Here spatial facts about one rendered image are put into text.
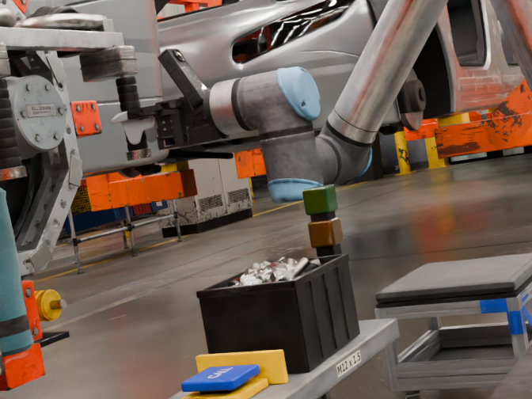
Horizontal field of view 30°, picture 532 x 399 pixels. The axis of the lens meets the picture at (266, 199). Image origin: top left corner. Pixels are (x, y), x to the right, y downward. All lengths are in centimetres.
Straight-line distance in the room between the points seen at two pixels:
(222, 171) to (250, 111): 875
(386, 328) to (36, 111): 67
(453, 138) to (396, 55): 349
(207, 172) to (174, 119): 839
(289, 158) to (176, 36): 271
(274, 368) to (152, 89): 141
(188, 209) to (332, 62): 588
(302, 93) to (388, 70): 15
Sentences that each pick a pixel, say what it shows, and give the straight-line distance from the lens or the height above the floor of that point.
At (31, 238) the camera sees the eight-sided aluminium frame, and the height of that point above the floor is 64.
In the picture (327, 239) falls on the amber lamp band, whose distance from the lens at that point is 147.
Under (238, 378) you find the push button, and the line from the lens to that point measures 115.
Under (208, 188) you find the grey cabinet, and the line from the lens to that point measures 1006.
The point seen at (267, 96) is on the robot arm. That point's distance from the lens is 159.
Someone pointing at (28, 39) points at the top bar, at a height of 96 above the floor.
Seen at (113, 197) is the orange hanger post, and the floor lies 59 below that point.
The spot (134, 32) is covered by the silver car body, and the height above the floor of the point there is 106.
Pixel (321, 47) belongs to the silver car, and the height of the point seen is 109.
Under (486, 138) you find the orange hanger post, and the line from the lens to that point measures 507.
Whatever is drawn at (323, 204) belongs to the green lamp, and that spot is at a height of 63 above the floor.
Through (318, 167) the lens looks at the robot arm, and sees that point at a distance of 162.
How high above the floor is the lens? 73
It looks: 3 degrees down
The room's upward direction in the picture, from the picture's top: 10 degrees counter-clockwise
